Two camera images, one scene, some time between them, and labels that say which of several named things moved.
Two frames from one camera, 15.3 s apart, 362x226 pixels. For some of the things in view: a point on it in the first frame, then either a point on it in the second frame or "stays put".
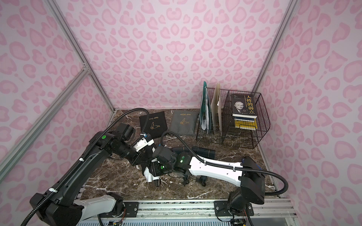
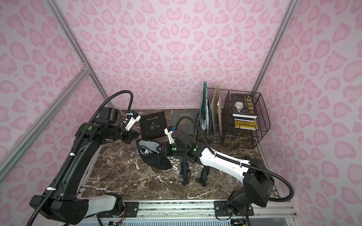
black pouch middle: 156,125 stays put
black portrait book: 244,105 stays put
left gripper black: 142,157 → 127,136
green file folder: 205,116 stays put
